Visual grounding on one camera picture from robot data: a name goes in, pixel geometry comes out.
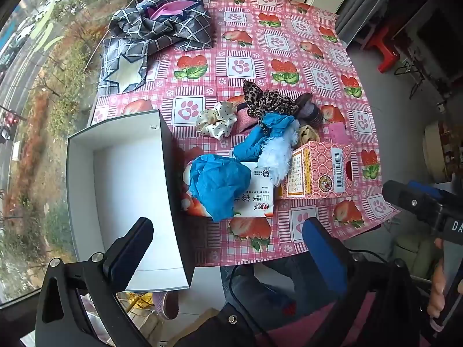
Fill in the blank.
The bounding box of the pink slipper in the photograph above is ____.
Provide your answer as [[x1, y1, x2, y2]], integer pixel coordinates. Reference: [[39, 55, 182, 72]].
[[152, 291, 179, 320]]

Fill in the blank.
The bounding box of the pink knitted sock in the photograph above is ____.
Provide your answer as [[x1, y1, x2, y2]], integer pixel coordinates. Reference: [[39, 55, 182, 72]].
[[231, 101, 268, 132]]

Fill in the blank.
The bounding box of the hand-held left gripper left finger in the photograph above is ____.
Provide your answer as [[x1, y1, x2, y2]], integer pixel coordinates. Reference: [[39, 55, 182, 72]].
[[35, 217, 154, 347]]

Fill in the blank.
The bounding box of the white snack packet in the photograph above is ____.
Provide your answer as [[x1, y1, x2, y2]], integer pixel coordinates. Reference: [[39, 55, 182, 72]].
[[181, 161, 279, 219]]

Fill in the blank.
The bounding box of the beige round container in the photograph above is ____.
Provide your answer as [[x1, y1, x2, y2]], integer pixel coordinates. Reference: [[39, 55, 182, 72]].
[[423, 119, 463, 185]]

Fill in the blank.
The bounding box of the pink patterned carton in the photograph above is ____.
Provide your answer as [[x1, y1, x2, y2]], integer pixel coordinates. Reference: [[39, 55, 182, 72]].
[[277, 141, 355, 200]]

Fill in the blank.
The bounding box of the grey plaid cloth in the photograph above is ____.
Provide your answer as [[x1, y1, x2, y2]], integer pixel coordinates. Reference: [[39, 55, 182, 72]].
[[110, 0, 214, 53]]

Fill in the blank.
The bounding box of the black metal stand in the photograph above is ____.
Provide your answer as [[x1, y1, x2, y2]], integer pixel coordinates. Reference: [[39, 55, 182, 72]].
[[394, 58, 427, 100]]

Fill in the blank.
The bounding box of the person's right hand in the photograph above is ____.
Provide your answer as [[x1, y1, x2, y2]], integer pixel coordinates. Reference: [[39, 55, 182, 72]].
[[427, 260, 446, 320]]

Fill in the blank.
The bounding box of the light blue fluffy cloth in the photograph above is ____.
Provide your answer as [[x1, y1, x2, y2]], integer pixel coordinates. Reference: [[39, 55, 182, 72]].
[[258, 126, 301, 185]]

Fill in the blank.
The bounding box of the white cardboard box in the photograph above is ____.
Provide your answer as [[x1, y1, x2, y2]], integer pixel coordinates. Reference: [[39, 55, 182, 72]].
[[66, 109, 190, 293]]

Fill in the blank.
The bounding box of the pink cloth piece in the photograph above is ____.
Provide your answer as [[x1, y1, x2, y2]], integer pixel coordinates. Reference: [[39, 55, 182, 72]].
[[327, 121, 348, 145]]

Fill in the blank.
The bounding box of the small blue cloth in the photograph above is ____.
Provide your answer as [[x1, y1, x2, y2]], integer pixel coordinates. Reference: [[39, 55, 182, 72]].
[[233, 114, 301, 161]]

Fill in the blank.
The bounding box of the person's pink garment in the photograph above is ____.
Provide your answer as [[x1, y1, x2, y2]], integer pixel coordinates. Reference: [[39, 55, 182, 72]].
[[268, 293, 377, 347]]

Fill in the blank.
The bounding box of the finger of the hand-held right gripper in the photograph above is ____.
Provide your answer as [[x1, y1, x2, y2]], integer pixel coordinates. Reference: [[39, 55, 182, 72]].
[[409, 182, 445, 203], [382, 180, 447, 235]]

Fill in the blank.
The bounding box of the leopard print scrunchie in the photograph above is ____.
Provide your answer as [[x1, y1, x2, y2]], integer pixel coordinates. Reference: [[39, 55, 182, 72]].
[[242, 80, 299, 121]]

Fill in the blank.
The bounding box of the purple cloth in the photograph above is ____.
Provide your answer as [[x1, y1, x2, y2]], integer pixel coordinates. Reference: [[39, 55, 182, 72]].
[[148, 0, 192, 20]]

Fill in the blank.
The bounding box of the window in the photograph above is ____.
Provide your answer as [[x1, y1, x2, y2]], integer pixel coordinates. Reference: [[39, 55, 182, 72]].
[[0, 0, 147, 308]]

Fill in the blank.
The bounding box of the red plastic stool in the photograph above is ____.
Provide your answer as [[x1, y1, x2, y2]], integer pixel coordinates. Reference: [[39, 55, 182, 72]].
[[362, 22, 402, 73]]

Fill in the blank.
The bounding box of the tan knitted sock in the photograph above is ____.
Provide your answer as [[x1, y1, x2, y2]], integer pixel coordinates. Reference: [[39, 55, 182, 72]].
[[297, 123, 321, 145]]

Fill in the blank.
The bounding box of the plaid cloth with star patch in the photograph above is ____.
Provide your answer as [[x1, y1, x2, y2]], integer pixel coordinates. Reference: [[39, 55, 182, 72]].
[[98, 38, 150, 95]]

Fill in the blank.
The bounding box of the strawberry print pink tablecloth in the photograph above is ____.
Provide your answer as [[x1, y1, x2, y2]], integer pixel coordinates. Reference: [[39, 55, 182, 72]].
[[92, 0, 400, 266]]

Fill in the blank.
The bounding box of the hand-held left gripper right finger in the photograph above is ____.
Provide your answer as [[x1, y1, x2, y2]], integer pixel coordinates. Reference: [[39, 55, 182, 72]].
[[302, 217, 431, 347]]

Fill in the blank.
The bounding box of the white polka dot scrunchie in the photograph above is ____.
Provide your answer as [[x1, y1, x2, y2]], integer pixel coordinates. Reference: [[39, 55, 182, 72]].
[[195, 101, 237, 140]]

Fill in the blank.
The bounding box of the person's black jacket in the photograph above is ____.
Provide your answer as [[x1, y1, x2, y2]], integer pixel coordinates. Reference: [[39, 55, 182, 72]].
[[206, 304, 279, 347]]

